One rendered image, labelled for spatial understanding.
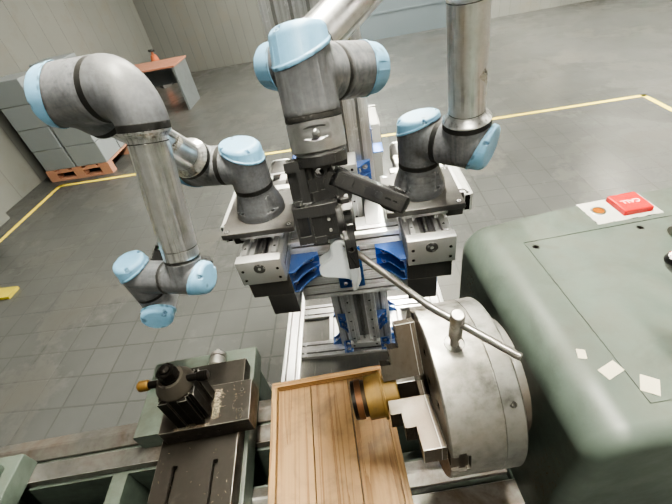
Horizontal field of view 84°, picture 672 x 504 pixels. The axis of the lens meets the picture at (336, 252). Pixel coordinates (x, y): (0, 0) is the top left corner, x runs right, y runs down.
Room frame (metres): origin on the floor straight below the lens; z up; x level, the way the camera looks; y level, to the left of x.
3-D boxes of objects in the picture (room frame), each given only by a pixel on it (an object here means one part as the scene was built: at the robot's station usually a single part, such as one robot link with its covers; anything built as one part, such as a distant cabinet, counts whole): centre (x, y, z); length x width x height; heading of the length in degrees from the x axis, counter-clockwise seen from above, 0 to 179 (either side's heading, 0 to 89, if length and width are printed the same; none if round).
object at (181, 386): (0.48, 0.39, 1.14); 0.08 x 0.08 x 0.03
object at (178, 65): (6.86, 2.41, 0.34); 1.23 x 0.63 x 0.68; 83
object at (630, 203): (0.59, -0.63, 1.26); 0.06 x 0.06 x 0.02; 88
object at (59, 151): (5.17, 2.83, 0.59); 1.19 x 0.83 x 1.18; 173
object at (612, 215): (0.59, -0.60, 1.23); 0.13 x 0.08 x 0.06; 88
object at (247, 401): (0.48, 0.36, 1.00); 0.20 x 0.10 x 0.05; 88
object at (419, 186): (0.97, -0.29, 1.21); 0.15 x 0.15 x 0.10
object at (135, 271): (0.68, 0.44, 1.26); 0.11 x 0.08 x 0.11; 72
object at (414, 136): (0.96, -0.29, 1.33); 0.13 x 0.12 x 0.14; 44
